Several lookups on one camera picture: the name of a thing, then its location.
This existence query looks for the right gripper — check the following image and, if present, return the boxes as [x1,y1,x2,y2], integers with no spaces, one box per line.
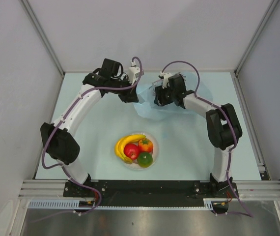
[154,84,176,106]

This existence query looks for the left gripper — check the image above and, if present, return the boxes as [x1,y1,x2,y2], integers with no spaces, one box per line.
[110,75,139,104]

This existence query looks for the light blue plastic bag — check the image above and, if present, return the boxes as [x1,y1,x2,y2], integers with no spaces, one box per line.
[134,72,213,121]

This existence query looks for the orange red fake peach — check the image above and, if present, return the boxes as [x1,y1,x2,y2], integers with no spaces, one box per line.
[138,138,154,153]

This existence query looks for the yellow fake fruit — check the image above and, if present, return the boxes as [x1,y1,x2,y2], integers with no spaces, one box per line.
[114,134,146,164]

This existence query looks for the red fake apple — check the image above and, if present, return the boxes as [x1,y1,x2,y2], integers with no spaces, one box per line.
[124,143,140,161]

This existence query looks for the green fake fruit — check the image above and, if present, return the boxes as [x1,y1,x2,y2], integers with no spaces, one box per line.
[137,152,153,168]

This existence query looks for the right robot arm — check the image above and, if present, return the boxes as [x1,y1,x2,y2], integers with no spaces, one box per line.
[154,72,243,197]

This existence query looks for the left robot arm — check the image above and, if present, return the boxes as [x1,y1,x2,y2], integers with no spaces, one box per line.
[40,57,143,197]

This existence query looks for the white paper plate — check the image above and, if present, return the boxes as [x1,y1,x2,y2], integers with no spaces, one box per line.
[114,131,160,171]

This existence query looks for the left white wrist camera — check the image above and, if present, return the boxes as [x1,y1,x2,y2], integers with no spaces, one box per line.
[126,66,144,84]

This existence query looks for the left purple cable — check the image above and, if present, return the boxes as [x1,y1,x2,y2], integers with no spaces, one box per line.
[29,57,144,222]

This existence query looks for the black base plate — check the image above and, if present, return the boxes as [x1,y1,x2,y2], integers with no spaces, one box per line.
[63,180,238,207]

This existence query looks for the white slotted cable duct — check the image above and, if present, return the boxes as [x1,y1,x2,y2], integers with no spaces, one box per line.
[28,198,216,211]

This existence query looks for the aluminium frame rail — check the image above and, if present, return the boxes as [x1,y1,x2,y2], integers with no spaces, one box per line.
[19,179,280,201]

